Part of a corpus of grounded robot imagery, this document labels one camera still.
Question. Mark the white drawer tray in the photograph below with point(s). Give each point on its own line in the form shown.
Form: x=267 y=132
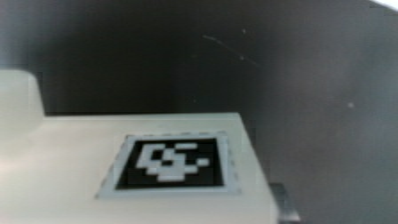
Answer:
x=134 y=169

